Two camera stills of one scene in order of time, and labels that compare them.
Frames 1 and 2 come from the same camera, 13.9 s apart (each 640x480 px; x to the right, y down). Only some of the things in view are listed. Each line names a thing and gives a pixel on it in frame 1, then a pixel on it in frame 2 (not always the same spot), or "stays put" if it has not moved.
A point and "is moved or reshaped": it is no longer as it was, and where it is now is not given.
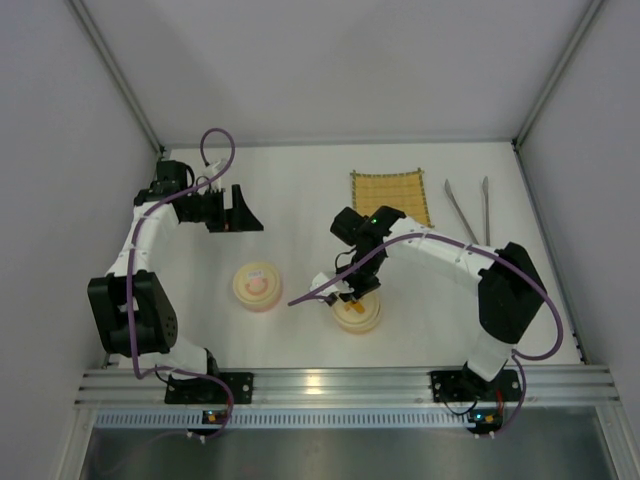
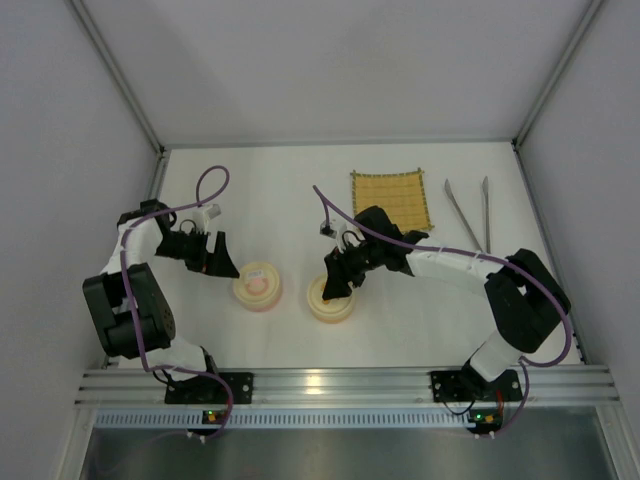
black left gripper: [226, 208] -> [206, 252]
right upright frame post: [592, 10] stays put
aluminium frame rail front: [539, 385] stays put
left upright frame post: [82, 11] stays put
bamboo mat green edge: [403, 192] stays put
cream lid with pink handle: [257, 282] stays put
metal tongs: [485, 188] stays put
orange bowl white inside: [358, 329] -> [334, 319]
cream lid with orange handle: [359, 311] is moved or reshaped
